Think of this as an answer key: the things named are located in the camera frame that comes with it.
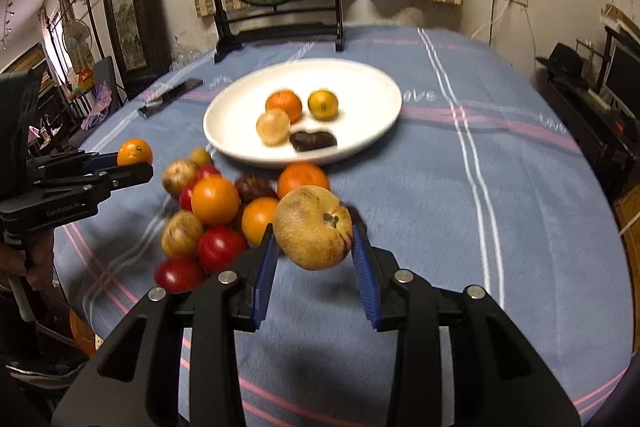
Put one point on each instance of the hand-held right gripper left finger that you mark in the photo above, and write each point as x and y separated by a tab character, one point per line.
264	267

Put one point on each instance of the white round plate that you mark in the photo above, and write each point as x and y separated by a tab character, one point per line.
360	92

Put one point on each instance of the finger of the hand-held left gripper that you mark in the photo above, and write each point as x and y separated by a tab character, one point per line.
100	163
125	177

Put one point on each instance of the black hat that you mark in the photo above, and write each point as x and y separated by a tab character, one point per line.
565	59

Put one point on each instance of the black monitor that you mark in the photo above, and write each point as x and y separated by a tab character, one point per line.
622	77

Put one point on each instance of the person's left hand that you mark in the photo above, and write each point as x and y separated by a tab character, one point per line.
37	264

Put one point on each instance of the standing fan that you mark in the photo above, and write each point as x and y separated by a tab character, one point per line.
74	36

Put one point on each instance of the dark coat stand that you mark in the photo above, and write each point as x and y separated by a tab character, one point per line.
86	7

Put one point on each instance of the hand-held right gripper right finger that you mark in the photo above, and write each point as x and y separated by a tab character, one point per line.
364	274

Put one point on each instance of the dark chair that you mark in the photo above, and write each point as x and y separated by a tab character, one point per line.
106	79

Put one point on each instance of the orange tangerine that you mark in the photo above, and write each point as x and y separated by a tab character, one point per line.
256	219
302	177
135	152
285	104

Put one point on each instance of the blue striped tablecloth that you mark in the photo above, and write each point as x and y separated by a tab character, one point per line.
450	207

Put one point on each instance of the dark heart-shaped fruit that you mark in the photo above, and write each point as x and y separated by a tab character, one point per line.
312	141

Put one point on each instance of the white fluffy cushion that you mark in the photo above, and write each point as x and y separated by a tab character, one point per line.
375	13

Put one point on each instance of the yellow-orange tangerine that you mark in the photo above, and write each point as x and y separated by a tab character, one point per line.
323	104

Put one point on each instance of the pale tan round fruit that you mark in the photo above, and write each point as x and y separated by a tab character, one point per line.
272	128

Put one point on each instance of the large brown pear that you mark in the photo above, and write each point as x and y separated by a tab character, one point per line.
312	227

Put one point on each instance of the black remote control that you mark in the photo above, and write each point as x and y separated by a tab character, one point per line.
170	95

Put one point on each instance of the red round fruit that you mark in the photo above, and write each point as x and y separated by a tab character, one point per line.
221	249
179	274
207	171
186	199

